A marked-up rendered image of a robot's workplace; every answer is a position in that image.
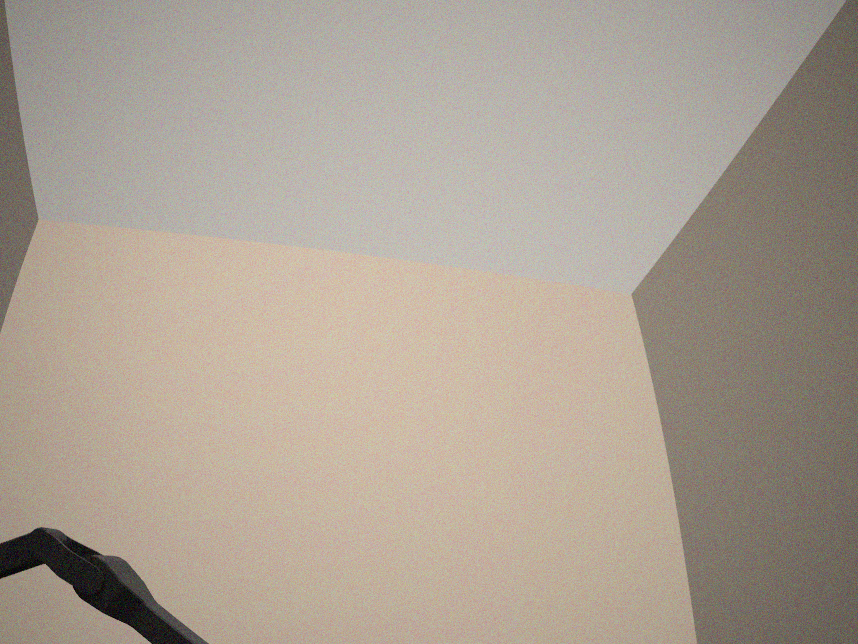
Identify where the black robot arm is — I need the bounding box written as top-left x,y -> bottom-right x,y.
0,527 -> 209,644

